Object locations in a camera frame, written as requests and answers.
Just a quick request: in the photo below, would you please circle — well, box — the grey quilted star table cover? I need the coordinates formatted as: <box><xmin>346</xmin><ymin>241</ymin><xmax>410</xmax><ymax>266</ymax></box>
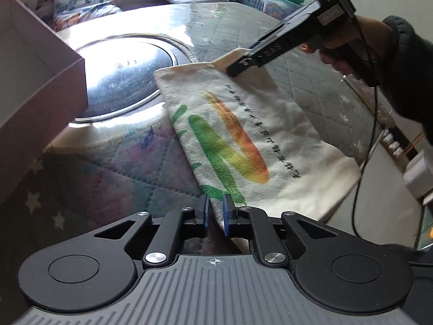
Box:
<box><xmin>0</xmin><ymin>2</ymin><xmax>403</xmax><ymax>305</ymax></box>

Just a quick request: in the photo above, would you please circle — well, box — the round black induction cooktop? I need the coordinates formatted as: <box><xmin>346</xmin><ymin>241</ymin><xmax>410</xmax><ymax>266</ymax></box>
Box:
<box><xmin>69</xmin><ymin>34</ymin><xmax>198</xmax><ymax>124</ymax></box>

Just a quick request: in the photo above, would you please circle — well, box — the person's right hand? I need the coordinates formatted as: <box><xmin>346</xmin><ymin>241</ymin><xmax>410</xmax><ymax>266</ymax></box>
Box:
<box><xmin>303</xmin><ymin>18</ymin><xmax>396</xmax><ymax>78</ymax></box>

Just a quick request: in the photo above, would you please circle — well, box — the clear plastic storage box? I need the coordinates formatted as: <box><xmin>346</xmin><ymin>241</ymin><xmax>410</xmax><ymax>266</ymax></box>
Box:
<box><xmin>264</xmin><ymin>0</ymin><xmax>307</xmax><ymax>21</ymax></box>

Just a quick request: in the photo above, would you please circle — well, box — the black cable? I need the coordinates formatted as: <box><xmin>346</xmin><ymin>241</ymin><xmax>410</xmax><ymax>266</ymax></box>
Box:
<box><xmin>352</xmin><ymin>74</ymin><xmax>379</xmax><ymax>238</ymax></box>

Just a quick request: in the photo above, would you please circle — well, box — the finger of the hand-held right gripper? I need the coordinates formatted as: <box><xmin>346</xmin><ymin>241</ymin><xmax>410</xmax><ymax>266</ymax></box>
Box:
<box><xmin>226</xmin><ymin>45</ymin><xmax>271</xmax><ymax>77</ymax></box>

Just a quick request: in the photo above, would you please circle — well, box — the cream canvas shopping bag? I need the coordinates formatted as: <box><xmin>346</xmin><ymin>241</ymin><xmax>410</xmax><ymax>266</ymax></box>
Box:
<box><xmin>154</xmin><ymin>48</ymin><xmax>361</xmax><ymax>255</ymax></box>

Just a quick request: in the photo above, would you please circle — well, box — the white box appliance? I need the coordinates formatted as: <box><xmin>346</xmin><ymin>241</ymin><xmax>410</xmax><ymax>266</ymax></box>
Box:
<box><xmin>404</xmin><ymin>149</ymin><xmax>433</xmax><ymax>199</ymax></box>

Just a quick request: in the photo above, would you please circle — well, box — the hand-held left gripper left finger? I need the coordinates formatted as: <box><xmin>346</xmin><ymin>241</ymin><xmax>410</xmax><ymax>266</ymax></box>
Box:
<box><xmin>95</xmin><ymin>194</ymin><xmax>210</xmax><ymax>268</ymax></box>

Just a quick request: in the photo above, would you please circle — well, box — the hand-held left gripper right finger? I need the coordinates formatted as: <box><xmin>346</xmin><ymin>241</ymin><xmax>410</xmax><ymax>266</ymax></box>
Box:
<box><xmin>223</xmin><ymin>194</ymin><xmax>339</xmax><ymax>267</ymax></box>

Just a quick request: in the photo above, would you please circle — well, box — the pink cardboard box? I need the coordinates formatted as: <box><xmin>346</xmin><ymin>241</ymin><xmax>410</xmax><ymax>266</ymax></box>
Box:
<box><xmin>0</xmin><ymin>0</ymin><xmax>89</xmax><ymax>204</ymax></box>

